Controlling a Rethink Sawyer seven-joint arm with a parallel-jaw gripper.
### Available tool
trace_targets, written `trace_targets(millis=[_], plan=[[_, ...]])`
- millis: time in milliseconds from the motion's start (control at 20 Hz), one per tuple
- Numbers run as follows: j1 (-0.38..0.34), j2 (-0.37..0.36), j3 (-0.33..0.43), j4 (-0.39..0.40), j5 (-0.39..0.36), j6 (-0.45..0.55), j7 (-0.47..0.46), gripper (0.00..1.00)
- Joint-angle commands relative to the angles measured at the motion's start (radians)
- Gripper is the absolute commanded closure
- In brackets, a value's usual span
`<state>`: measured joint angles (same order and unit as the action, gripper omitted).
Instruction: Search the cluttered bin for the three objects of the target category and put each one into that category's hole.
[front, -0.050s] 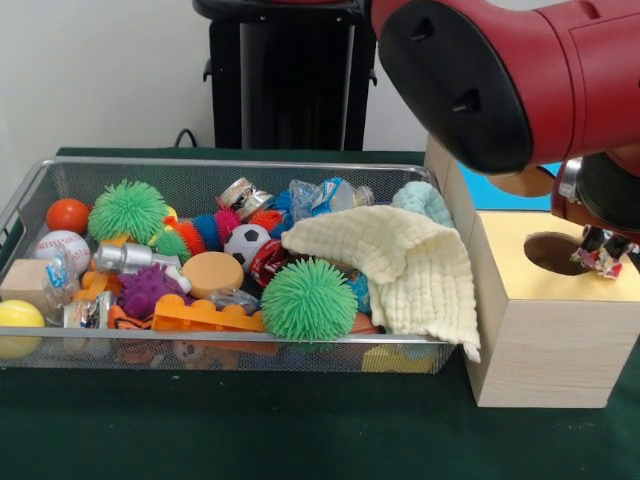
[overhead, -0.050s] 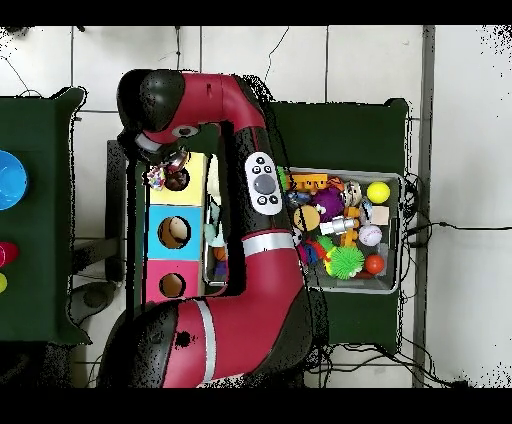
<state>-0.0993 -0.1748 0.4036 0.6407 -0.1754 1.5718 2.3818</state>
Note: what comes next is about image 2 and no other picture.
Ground large colourful patterned cloth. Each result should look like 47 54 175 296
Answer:
164 170 191 192

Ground colourful geometric print cloth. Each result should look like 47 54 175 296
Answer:
146 165 167 190

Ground wooden box with three holes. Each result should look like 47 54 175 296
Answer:
142 149 209 305

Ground cream fluffy cloth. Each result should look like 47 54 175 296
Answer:
206 155 222 201

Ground orange plastic compartment tray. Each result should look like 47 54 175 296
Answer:
285 173 329 192

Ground dark green tablecloth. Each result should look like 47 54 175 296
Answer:
127 82 410 353
0 86 91 346

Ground blue bowl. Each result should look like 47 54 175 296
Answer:
0 149 30 212

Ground silver toy robot figure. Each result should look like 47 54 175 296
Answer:
319 215 357 236

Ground red cup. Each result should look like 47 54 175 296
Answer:
0 240 20 269

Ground yellow ball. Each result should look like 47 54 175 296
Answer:
366 180 392 204

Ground white baseball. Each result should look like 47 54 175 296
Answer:
358 224 383 247

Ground wire mesh bin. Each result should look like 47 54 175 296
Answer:
202 161 405 295

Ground black cable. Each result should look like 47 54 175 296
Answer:
403 220 512 247

